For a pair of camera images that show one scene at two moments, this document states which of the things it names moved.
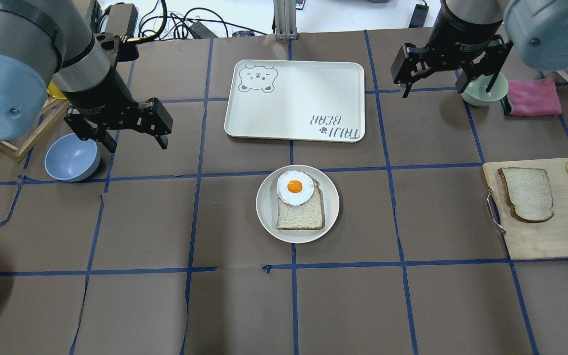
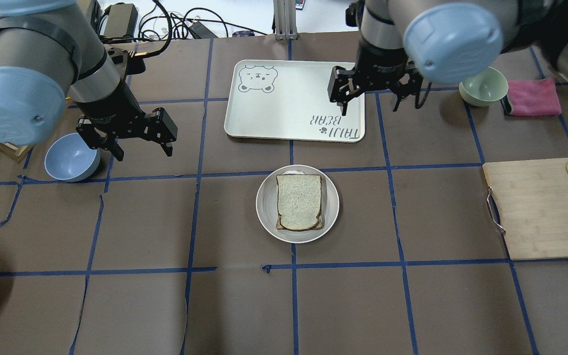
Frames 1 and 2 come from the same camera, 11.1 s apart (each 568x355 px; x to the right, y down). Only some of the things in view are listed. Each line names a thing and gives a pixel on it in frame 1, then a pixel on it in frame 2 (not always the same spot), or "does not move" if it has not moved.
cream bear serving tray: x=313 y=100 does not move
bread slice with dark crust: x=528 y=193 -> x=300 y=200
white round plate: x=298 y=204 does not move
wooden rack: x=15 y=154 does not move
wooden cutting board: x=538 y=203 does not move
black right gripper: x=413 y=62 -> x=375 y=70
